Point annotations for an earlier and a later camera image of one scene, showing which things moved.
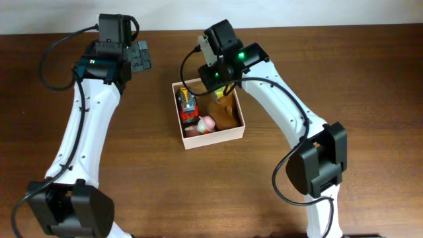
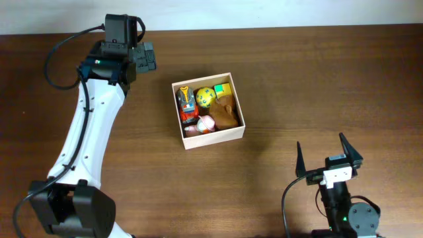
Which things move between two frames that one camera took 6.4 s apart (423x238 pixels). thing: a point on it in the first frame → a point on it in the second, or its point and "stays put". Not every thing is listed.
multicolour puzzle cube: x=220 y=92 stays put
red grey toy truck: x=189 y=109 stays put
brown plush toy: x=223 y=112 stays put
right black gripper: x=205 y=77 → x=312 y=178
